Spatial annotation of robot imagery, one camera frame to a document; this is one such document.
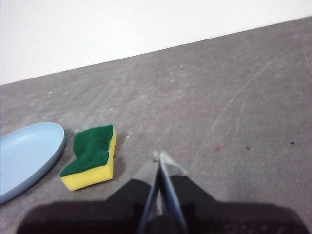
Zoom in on light blue round plate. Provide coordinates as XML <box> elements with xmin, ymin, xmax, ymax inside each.
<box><xmin>0</xmin><ymin>122</ymin><xmax>66</xmax><ymax>205</ymax></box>

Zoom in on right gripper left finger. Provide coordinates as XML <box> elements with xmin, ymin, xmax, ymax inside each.
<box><xmin>17</xmin><ymin>152</ymin><xmax>160</xmax><ymax>234</ymax></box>

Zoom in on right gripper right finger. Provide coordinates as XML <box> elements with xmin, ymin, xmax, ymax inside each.
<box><xmin>159</xmin><ymin>150</ymin><xmax>308</xmax><ymax>234</ymax></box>

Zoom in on yellow and green sponge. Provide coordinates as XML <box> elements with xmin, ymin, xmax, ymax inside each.
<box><xmin>59</xmin><ymin>124</ymin><xmax>117</xmax><ymax>191</ymax></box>

